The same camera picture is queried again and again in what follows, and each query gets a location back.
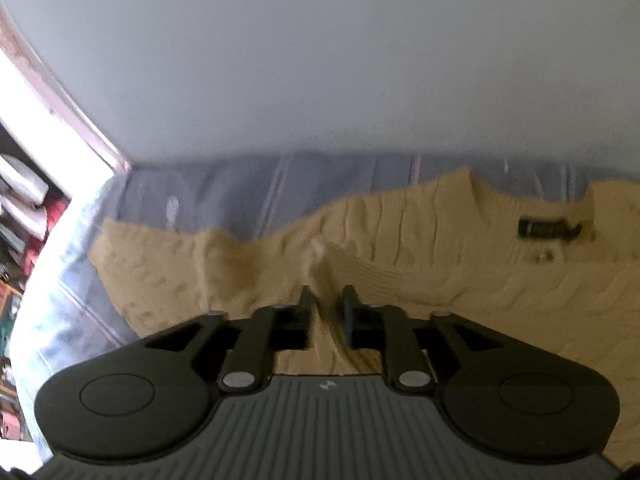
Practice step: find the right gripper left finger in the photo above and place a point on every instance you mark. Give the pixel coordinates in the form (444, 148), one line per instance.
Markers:
(280, 327)

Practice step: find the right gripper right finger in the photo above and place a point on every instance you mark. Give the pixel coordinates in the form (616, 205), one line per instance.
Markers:
(401, 341)

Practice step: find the yellow cable knit cardigan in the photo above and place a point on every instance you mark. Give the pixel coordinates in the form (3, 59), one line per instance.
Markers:
(563, 277)

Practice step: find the grey plaid bed sheet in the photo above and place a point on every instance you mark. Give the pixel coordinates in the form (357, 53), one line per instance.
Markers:
(66, 315)

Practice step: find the cluttered shelf items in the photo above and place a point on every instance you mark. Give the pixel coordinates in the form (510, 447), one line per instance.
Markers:
(19, 252)

